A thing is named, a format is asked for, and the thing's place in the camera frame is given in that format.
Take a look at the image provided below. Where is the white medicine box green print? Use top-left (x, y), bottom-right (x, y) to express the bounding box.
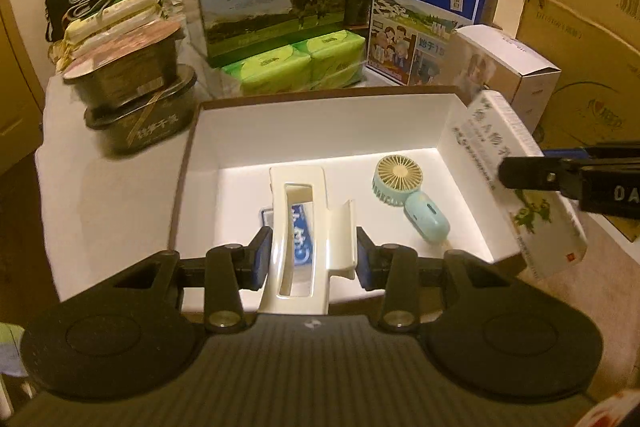
top-left (451, 91), bottom-right (587, 279)

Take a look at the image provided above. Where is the white plastic holder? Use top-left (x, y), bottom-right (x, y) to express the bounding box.
top-left (258, 165), bottom-right (357, 315)

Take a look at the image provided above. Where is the brown box white interior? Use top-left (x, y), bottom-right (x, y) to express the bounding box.
top-left (168, 84), bottom-right (528, 313)

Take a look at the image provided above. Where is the dark blue milk carton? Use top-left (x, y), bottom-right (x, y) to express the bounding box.
top-left (367, 0), bottom-right (498, 86)

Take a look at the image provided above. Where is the lower black food container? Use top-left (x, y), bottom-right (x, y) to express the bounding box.
top-left (84, 64), bottom-right (198, 156)

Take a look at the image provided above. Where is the green tissue pack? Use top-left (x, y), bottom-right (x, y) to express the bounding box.
top-left (221, 44), bottom-right (311, 96)
top-left (294, 29), bottom-right (366, 90)

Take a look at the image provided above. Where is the mint handheld fan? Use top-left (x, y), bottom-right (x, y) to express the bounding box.
top-left (372, 154), bottom-right (450, 244)

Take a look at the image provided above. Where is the white cardboard box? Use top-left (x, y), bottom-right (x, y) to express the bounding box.
top-left (436, 25), bottom-right (561, 131)

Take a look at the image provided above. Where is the green tissue pack left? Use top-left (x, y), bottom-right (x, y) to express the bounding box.
top-left (221, 44), bottom-right (311, 96)

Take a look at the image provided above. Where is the stack of white packages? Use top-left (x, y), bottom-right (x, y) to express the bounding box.
top-left (48, 0), bottom-right (163, 72)

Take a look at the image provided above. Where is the black food container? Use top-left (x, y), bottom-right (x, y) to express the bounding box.
top-left (62, 18), bottom-right (183, 109)
top-left (84, 64), bottom-right (198, 156)

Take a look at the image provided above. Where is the blue white tube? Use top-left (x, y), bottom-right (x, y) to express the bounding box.
top-left (291, 202), bottom-right (314, 267)

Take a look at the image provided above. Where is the green tissue pack right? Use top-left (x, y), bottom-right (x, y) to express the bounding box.
top-left (294, 29), bottom-right (366, 90)

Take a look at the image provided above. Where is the upper black food container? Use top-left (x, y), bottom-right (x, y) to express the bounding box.
top-left (62, 18), bottom-right (183, 109)

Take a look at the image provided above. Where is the large brown cardboard box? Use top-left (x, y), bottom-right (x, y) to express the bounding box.
top-left (514, 0), bottom-right (640, 243)

